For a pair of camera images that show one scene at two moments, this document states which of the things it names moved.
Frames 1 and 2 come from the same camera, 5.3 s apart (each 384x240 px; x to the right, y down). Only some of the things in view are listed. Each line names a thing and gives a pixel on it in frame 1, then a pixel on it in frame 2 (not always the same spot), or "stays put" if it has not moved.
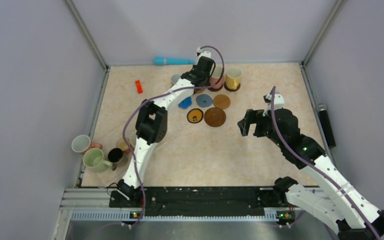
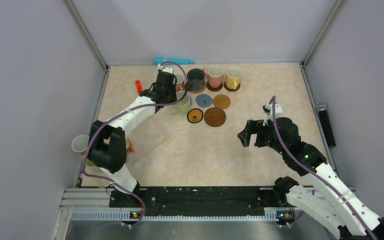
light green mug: [133, 138] -> [183, 107]
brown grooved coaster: [215, 117] stays put
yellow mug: [233, 75] stays put
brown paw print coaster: [195, 115] stays put
